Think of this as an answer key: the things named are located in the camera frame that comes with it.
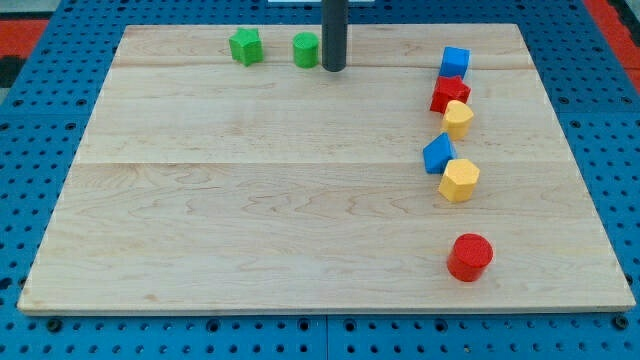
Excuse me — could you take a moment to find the wooden board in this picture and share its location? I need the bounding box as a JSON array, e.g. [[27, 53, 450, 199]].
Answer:
[[18, 24, 635, 316]]

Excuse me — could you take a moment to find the yellow rounded block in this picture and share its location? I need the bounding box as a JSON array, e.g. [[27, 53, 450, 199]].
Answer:
[[441, 100, 474, 141]]

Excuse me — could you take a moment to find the red cylinder block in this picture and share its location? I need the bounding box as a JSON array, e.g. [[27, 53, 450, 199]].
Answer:
[[446, 233, 494, 282]]

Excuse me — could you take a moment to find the green cylinder block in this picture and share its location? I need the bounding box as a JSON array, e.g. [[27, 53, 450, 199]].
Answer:
[[292, 32, 319, 69]]

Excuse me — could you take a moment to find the yellow hexagon block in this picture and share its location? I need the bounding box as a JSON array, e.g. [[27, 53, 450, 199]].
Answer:
[[438, 159, 480, 203]]

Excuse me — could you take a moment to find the red star block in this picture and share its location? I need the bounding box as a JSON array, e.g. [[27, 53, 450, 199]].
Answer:
[[430, 76, 471, 113]]

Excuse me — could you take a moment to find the green star block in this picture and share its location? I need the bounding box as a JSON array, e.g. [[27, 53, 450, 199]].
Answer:
[[229, 27, 264, 66]]

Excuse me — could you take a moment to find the blue angled block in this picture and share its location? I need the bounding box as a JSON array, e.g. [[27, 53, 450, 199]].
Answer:
[[423, 132, 457, 174]]

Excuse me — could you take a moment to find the blue cube block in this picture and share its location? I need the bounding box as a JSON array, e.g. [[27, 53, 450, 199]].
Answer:
[[439, 46, 471, 79]]

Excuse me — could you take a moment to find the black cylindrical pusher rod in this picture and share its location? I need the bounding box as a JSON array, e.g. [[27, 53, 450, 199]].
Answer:
[[321, 0, 348, 72]]

